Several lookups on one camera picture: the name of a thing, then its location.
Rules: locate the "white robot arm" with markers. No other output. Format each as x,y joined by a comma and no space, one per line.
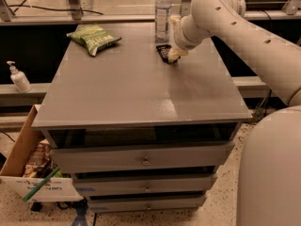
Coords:
269,183

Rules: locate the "grey metal rail frame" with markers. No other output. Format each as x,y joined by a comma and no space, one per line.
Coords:
256,15

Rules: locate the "white pump soap bottle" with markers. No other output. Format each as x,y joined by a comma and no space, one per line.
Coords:
18,78

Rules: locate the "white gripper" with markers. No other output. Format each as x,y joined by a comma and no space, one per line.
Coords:
179,38

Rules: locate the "cardboard box with snacks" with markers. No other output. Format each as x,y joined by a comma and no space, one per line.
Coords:
30,161

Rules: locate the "green stick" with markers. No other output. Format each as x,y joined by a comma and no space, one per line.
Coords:
33,191

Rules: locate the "grey drawer cabinet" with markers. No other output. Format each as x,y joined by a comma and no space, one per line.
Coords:
135,133

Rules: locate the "blue clamp under cabinet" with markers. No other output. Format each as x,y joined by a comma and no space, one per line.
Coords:
81,210

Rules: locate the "clear plastic water bottle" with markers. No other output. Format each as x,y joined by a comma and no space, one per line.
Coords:
162,14

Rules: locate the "green chip bag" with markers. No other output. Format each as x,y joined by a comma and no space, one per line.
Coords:
94,38

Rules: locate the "black rxbar chocolate wrapper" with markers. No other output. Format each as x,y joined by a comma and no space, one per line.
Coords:
163,51

